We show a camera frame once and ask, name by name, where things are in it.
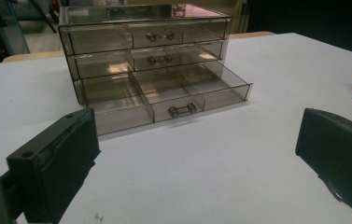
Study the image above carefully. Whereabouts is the clear smoky large bottom drawer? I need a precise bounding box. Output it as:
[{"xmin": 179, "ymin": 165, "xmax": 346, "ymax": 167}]
[{"xmin": 81, "ymin": 60, "xmax": 253, "ymax": 137}]

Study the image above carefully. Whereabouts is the black stand leg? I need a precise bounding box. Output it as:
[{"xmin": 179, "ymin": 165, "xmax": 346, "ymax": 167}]
[{"xmin": 30, "ymin": 0, "xmax": 58, "ymax": 34}]

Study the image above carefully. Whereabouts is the grey-blue metal stand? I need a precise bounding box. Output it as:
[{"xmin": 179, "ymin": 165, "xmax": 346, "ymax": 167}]
[{"xmin": 0, "ymin": 0, "xmax": 31, "ymax": 55}]

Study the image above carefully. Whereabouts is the clear smoky acrylic drawer cabinet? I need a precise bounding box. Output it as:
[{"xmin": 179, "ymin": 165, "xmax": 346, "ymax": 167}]
[{"xmin": 57, "ymin": 3, "xmax": 232, "ymax": 105}]

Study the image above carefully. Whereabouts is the clear smoky middle drawer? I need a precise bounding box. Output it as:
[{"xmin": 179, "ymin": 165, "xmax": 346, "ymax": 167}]
[{"xmin": 67, "ymin": 40, "xmax": 228, "ymax": 80}]

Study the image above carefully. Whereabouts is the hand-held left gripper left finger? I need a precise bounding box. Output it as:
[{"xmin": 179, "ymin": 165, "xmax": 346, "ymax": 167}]
[{"xmin": 6, "ymin": 107, "xmax": 102, "ymax": 224}]

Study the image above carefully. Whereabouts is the clear smoky top drawer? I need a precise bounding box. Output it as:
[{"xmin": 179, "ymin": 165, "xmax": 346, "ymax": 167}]
[{"xmin": 60, "ymin": 18, "xmax": 230, "ymax": 55}]

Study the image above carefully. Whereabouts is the light wooden board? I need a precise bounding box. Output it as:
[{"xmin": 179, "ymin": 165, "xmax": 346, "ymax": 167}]
[{"xmin": 2, "ymin": 30, "xmax": 276, "ymax": 63}]

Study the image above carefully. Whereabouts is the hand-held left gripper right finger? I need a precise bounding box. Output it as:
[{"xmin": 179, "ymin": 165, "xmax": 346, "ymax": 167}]
[{"xmin": 294, "ymin": 107, "xmax": 352, "ymax": 224}]

